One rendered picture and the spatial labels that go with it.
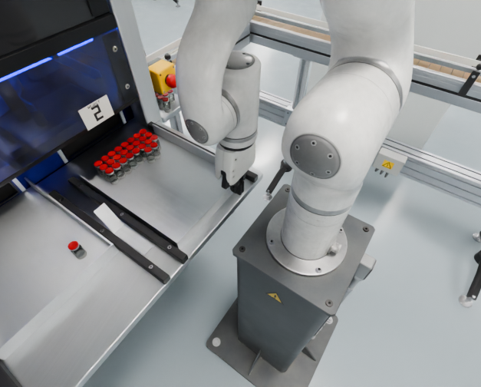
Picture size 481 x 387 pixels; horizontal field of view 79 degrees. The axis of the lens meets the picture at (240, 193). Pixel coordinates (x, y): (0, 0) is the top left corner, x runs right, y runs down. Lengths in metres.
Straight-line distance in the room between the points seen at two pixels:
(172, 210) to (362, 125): 0.52
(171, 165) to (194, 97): 0.43
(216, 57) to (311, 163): 0.19
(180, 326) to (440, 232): 1.55
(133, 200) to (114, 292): 0.24
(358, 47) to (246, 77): 0.16
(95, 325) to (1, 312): 0.19
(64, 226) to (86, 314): 0.23
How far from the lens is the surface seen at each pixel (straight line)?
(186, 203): 0.75
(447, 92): 1.34
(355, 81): 0.40
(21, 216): 0.89
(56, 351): 0.69
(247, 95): 0.51
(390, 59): 0.45
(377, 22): 0.40
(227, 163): 0.60
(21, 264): 0.81
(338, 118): 0.35
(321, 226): 0.57
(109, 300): 0.68
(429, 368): 1.70
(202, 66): 0.43
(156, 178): 0.82
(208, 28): 0.45
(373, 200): 2.04
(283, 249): 0.69
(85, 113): 0.84
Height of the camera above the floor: 1.47
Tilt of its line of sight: 51 degrees down
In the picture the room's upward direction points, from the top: straight up
